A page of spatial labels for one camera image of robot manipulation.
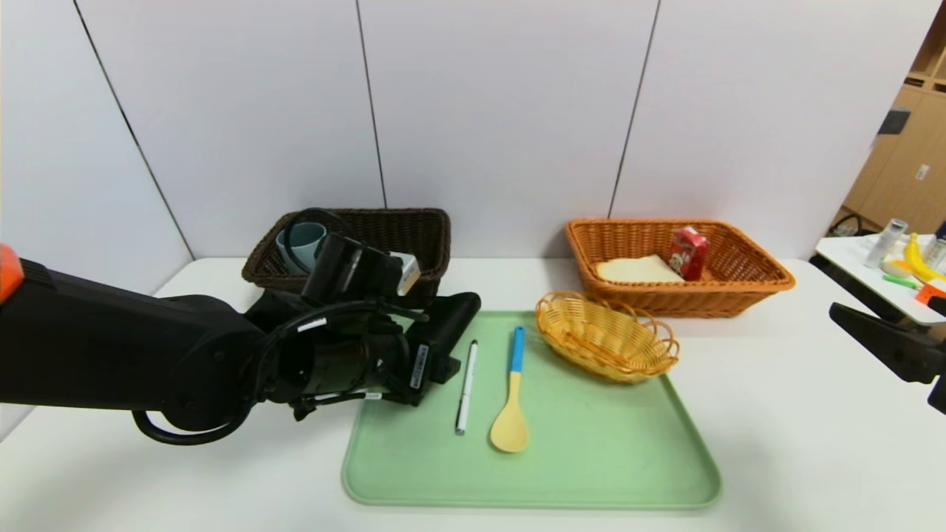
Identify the yellow banana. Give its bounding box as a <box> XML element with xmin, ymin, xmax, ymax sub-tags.
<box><xmin>902</xmin><ymin>233</ymin><xmax>946</xmax><ymax>284</ymax></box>

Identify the black soft case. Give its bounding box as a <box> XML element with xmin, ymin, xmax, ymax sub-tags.
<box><xmin>399</xmin><ymin>292</ymin><xmax>482</xmax><ymax>370</ymax></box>

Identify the light green plastic tray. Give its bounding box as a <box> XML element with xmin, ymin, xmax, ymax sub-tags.
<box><xmin>341</xmin><ymin>309</ymin><xmax>723</xmax><ymax>511</ymax></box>

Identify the blue-grey plastic cup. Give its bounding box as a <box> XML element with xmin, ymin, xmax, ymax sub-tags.
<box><xmin>275</xmin><ymin>222</ymin><xmax>327</xmax><ymax>276</ymax></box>

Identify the white pen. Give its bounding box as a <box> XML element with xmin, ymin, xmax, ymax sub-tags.
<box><xmin>455</xmin><ymin>340</ymin><xmax>479</xmax><ymax>435</ymax></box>

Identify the slice of toast bread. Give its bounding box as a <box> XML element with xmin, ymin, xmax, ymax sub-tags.
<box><xmin>596</xmin><ymin>254</ymin><xmax>687</xmax><ymax>284</ymax></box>

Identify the yellow spoon with blue handle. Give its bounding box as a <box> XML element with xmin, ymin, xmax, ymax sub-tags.
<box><xmin>489</xmin><ymin>327</ymin><xmax>531</xmax><ymax>454</ymax></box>

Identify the small yellow oval wicker basket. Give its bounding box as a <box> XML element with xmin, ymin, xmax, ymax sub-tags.
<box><xmin>535</xmin><ymin>290</ymin><xmax>681</xmax><ymax>384</ymax></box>

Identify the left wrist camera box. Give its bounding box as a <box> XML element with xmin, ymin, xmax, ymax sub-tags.
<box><xmin>303</xmin><ymin>233</ymin><xmax>421</xmax><ymax>304</ymax></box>

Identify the black left camera cable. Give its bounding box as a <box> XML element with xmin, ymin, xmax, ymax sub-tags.
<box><xmin>283</xmin><ymin>208</ymin><xmax>355</xmax><ymax>276</ymax></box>

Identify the clear plastic bottle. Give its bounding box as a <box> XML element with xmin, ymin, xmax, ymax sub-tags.
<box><xmin>862</xmin><ymin>219</ymin><xmax>908</xmax><ymax>270</ymax></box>

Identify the white side table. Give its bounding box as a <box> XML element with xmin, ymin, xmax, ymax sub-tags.
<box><xmin>814</xmin><ymin>235</ymin><xmax>946</xmax><ymax>326</ymax></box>

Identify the orange wicker basket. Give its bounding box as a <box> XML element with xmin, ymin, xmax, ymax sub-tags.
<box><xmin>565</xmin><ymin>219</ymin><xmax>796</xmax><ymax>319</ymax></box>

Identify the red milk carton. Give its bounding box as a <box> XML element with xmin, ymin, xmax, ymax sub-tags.
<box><xmin>668</xmin><ymin>225</ymin><xmax>710</xmax><ymax>282</ymax></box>

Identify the wooden cabinet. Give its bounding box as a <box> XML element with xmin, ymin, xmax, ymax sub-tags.
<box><xmin>840</xmin><ymin>4</ymin><xmax>946</xmax><ymax>237</ymax></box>

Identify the dark brown wicker basket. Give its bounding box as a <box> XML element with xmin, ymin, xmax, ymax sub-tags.
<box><xmin>242</xmin><ymin>208</ymin><xmax>452</xmax><ymax>310</ymax></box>

